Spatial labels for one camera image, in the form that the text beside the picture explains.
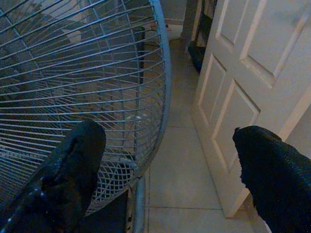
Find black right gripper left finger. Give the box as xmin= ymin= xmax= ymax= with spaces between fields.
xmin=0 ymin=119 xmax=107 ymax=233

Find white panelled door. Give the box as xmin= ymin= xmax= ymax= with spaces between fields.
xmin=193 ymin=0 xmax=311 ymax=218

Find black upright stand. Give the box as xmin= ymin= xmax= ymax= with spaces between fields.
xmin=132 ymin=25 xmax=147 ymax=81

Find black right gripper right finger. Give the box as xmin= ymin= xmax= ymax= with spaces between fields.
xmin=232 ymin=125 xmax=311 ymax=233

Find metal wire floor fan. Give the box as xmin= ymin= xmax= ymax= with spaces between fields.
xmin=0 ymin=0 xmax=173 ymax=233

